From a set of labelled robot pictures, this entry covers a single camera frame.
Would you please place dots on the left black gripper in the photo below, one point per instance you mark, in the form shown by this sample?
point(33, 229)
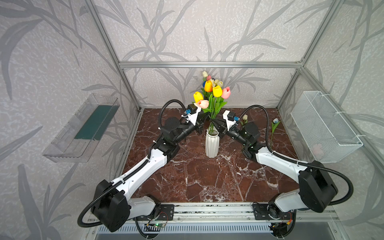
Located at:
point(199, 120)

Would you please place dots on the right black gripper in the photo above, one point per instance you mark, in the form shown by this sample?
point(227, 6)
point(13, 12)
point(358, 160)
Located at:
point(222, 127)

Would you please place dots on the white ribbed vase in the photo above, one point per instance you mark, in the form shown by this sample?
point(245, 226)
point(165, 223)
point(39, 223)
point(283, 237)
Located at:
point(212, 143)

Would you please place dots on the bunch of remaining tulips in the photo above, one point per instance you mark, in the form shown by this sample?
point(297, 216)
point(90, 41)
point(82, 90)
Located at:
point(215, 94)

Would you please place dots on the black cylindrical vase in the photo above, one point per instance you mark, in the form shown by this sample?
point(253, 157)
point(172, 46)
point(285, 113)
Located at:
point(205, 105)

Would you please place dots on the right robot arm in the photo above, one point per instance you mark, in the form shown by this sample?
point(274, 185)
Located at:
point(316, 188)

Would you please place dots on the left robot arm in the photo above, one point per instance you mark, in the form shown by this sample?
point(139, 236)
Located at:
point(113, 201)

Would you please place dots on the light blue tulip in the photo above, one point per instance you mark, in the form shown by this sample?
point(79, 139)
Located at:
point(274, 124)

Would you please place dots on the pink object in basket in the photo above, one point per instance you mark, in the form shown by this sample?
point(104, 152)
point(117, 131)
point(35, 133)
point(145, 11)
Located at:
point(318, 151)

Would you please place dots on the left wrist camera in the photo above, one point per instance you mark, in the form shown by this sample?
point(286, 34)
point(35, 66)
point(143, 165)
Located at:
point(191, 113)

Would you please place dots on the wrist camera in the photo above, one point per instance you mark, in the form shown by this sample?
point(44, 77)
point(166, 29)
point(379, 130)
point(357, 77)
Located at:
point(191, 113)
point(231, 119)

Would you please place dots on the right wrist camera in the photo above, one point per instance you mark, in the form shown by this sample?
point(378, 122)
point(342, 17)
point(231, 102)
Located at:
point(231, 119)

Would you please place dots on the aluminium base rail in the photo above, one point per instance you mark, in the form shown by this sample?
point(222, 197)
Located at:
point(246, 217)

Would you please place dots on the white wire mesh basket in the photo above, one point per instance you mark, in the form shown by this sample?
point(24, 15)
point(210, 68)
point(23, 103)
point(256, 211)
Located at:
point(321, 123)

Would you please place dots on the clear plastic wall tray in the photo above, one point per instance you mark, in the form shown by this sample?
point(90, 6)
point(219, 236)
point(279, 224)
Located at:
point(79, 138)

